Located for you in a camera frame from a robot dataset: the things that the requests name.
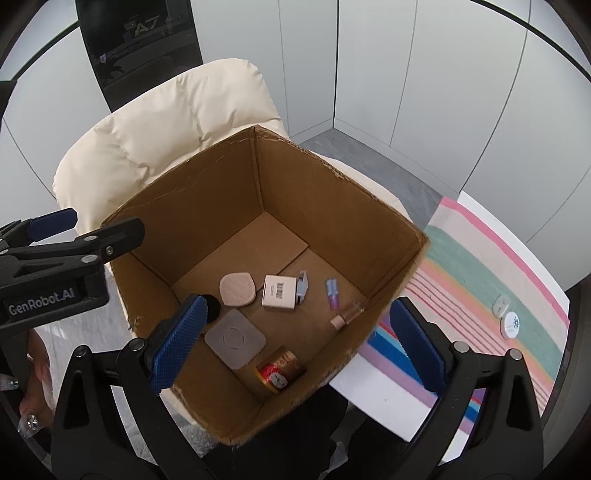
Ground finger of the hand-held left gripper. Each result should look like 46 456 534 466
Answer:
0 218 146 273
0 208 78 252

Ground beige cushion pad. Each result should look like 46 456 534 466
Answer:
219 272 257 308

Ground brown cardboard box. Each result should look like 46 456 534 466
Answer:
100 124 432 446

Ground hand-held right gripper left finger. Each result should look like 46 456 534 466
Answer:
50 294 213 480

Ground orange jar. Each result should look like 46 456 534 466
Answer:
255 346 308 395

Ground black glass appliance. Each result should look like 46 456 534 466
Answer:
75 0 204 114

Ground black round compact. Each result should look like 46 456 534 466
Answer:
198 294 222 324

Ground clear plastic box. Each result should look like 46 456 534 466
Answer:
204 309 267 370

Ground white round container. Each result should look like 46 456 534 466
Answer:
501 311 522 340

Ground person's black trousers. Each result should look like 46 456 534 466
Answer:
208 383 462 480

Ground small white box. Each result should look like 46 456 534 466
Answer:
261 275 297 311

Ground cream padded chair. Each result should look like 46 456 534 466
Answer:
53 59 411 241

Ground person's left hand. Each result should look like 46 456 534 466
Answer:
0 332 55 439

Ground striped colourful cloth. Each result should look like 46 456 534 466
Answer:
360 196 568 439

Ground small clear bottle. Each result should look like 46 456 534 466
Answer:
329 300 365 332

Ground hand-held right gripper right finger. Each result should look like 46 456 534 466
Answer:
389 296 546 480

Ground white table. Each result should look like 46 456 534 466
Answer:
330 191 571 467

